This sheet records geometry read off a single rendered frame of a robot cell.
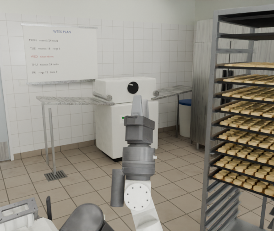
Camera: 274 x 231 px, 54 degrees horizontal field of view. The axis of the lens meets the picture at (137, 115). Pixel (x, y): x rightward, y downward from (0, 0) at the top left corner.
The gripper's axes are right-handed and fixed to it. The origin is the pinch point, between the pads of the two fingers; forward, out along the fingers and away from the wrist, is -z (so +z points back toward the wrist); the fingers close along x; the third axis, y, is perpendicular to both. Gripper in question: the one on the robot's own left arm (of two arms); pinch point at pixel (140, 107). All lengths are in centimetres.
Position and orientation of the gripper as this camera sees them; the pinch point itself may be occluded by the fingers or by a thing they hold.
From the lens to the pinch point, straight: 73.9
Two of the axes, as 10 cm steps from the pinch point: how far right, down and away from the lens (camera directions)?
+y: -9.2, 0.4, 4.0
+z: -0.4, 9.8, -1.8
